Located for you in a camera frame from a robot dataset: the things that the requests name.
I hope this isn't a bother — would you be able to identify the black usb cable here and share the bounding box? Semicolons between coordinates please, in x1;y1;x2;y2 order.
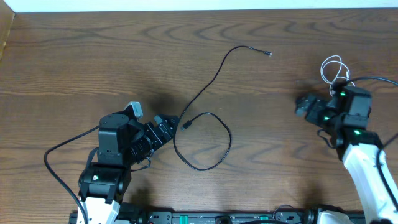
172;45;274;172

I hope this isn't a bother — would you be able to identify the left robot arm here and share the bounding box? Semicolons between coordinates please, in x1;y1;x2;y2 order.
77;101;179;223

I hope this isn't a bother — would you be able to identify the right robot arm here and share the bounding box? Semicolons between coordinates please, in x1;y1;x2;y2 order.
295;82;397;223

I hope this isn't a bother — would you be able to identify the cardboard panel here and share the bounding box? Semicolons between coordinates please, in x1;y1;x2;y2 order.
0;0;15;58

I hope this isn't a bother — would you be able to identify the green clamp handle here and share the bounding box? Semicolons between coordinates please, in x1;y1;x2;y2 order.
179;215;189;224

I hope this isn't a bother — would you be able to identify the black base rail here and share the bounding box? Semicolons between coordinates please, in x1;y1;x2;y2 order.
68;210;366;224

